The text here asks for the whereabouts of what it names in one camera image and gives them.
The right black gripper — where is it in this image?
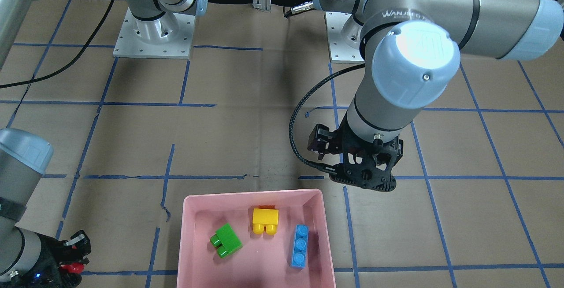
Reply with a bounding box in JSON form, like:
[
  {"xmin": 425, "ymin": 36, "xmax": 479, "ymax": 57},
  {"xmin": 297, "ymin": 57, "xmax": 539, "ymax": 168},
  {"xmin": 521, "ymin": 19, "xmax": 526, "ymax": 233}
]
[{"xmin": 18, "ymin": 230, "xmax": 92, "ymax": 288}]

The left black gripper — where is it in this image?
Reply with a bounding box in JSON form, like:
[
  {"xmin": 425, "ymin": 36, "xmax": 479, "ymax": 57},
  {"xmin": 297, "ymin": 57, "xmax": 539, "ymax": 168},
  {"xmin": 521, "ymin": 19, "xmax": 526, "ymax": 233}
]
[{"xmin": 308, "ymin": 123, "xmax": 403, "ymax": 192}]

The blue toy block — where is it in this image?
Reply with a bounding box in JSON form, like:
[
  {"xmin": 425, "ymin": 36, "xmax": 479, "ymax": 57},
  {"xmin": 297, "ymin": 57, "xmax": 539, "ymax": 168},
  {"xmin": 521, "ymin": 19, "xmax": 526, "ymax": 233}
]
[{"xmin": 288, "ymin": 224, "xmax": 309, "ymax": 270}]

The yellow toy block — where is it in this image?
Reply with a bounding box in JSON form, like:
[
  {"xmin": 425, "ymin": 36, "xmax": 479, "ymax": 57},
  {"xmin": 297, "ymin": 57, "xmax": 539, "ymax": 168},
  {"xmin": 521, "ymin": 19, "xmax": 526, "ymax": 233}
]
[{"xmin": 252, "ymin": 208, "xmax": 279, "ymax": 236}]

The green toy block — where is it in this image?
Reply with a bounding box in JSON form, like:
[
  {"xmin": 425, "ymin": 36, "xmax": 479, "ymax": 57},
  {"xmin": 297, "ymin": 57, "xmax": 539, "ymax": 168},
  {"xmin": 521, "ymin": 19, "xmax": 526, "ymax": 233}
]
[{"xmin": 209, "ymin": 223, "xmax": 242, "ymax": 258}]

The red toy block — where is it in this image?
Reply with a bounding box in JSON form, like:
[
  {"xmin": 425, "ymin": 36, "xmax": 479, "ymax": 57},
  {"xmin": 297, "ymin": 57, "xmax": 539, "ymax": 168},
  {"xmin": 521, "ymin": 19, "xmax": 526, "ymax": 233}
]
[{"xmin": 59, "ymin": 262, "xmax": 85, "ymax": 274}]

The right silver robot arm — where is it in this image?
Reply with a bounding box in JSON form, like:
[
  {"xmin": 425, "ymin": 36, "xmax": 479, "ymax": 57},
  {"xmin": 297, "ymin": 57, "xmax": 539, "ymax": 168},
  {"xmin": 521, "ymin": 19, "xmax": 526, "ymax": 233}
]
[{"xmin": 0, "ymin": 0, "xmax": 208, "ymax": 288}]

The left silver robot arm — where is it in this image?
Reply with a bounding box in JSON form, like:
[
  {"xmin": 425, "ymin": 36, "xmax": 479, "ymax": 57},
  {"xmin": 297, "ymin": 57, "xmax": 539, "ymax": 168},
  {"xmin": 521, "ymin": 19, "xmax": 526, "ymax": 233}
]
[{"xmin": 289, "ymin": 0, "xmax": 563, "ymax": 192}]

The pink plastic box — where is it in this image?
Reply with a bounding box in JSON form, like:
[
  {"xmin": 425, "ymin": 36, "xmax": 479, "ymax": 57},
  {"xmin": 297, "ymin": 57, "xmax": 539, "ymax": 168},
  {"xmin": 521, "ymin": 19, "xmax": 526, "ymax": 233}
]
[{"xmin": 176, "ymin": 189, "xmax": 336, "ymax": 288}]

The black braided cable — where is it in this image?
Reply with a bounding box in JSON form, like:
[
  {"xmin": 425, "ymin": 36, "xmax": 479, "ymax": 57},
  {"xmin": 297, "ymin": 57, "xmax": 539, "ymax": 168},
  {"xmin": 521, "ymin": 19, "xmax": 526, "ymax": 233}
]
[{"xmin": 289, "ymin": 63, "xmax": 367, "ymax": 170}]

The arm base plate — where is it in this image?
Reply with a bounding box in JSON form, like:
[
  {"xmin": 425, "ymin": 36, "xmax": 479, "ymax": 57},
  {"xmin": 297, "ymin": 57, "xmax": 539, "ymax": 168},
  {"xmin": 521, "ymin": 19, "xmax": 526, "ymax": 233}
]
[
  {"xmin": 325, "ymin": 11, "xmax": 364, "ymax": 64},
  {"xmin": 113, "ymin": 10, "xmax": 197, "ymax": 59}
]

